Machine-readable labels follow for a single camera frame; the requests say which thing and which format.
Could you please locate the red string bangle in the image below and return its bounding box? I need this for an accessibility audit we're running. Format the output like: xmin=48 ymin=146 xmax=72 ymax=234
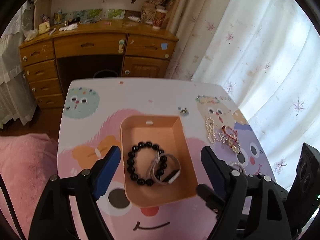
xmin=221 ymin=125 xmax=238 ymax=140

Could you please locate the pink jewelry tray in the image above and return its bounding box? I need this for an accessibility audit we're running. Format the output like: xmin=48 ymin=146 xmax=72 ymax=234
xmin=120 ymin=115 xmax=197 ymax=208

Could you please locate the black bead bracelet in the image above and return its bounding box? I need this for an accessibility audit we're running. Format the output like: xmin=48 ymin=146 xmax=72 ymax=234
xmin=126 ymin=141 xmax=168 ymax=187

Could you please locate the red patterned cup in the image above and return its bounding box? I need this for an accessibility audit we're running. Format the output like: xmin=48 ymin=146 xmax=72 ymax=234
xmin=152 ymin=9 xmax=168 ymax=29

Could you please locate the pink band smart watch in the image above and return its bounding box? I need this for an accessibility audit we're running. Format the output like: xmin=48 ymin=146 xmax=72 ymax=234
xmin=149 ymin=153 xmax=181 ymax=186

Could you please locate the cream mug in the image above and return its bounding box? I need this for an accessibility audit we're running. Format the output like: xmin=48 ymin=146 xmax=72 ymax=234
xmin=38 ymin=21 xmax=50 ymax=35

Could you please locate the cartoon printed table cover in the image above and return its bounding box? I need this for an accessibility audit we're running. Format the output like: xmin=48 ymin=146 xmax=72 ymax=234
xmin=57 ymin=78 xmax=273 ymax=239

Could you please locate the wooden desk with drawers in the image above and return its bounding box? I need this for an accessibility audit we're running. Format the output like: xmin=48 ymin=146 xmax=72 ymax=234
xmin=19 ymin=20 xmax=178 ymax=108

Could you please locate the silver leaf chain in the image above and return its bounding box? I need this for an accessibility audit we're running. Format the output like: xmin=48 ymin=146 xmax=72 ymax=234
xmin=217 ymin=133 xmax=243 ymax=155

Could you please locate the small pearl necklace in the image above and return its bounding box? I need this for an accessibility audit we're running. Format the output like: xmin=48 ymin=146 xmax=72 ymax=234
xmin=205 ymin=117 xmax=218 ymax=145

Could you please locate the white floral curtain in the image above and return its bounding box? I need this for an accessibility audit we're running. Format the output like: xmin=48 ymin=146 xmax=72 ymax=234
xmin=166 ymin=0 xmax=319 ymax=189

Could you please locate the white lace cloth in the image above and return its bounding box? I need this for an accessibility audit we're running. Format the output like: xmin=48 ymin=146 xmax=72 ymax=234
xmin=0 ymin=2 xmax=37 ymax=128

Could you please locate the large pearl bracelet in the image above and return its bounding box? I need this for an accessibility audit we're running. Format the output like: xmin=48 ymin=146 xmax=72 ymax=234
xmin=228 ymin=161 xmax=248 ymax=176

